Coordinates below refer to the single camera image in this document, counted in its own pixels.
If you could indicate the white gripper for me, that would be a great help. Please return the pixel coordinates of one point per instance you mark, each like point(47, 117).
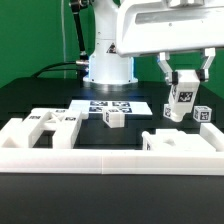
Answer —
point(162, 26)

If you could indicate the white chair seat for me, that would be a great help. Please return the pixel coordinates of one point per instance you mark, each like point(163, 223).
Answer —
point(172, 140)

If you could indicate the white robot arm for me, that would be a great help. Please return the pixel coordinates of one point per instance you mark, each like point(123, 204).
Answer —
point(106, 66)

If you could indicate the white tagged cube left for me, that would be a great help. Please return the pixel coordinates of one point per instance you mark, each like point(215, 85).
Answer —
point(167, 111)

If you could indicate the white tagged cube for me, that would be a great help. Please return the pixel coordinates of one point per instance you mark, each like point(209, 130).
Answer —
point(167, 111)
point(202, 113)

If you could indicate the white tagged cube right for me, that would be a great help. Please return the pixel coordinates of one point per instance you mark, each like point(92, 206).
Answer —
point(202, 113)

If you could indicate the white U-shaped fence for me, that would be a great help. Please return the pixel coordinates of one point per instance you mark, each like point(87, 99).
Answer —
point(26, 160)

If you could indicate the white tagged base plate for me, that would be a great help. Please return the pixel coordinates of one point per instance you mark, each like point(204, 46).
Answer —
point(97, 106)

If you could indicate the white chair back frame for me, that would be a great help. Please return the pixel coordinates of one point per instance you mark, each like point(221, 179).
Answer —
point(64, 123)

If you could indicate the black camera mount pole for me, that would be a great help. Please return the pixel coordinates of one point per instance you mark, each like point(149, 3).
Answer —
point(76, 6)

